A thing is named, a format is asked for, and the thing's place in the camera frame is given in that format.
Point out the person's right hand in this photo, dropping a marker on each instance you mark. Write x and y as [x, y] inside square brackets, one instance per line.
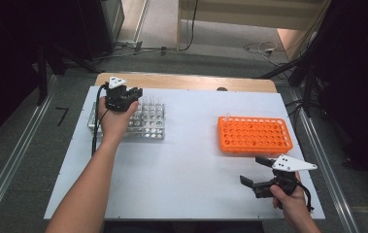
[290, 202]

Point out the silver metal test tube rack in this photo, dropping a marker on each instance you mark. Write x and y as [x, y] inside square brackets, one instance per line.
[149, 124]

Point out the metal floor rail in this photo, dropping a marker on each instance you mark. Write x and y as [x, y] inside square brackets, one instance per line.
[13, 152]
[327, 181]

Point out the person's left hand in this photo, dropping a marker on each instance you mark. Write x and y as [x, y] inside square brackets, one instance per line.
[113, 126]

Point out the black metal stand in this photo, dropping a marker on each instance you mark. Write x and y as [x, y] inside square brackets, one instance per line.
[42, 74]
[306, 84]

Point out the beige wooden furniture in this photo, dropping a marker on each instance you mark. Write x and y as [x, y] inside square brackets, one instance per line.
[252, 13]

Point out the orange plastic test tube rack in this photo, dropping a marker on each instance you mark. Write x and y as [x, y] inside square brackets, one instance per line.
[252, 136]

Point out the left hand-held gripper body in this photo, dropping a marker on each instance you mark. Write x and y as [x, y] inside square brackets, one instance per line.
[115, 97]

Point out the black cabinet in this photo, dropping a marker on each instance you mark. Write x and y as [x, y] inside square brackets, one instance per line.
[97, 26]

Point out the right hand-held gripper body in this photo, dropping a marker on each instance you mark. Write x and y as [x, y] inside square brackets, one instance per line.
[288, 165]

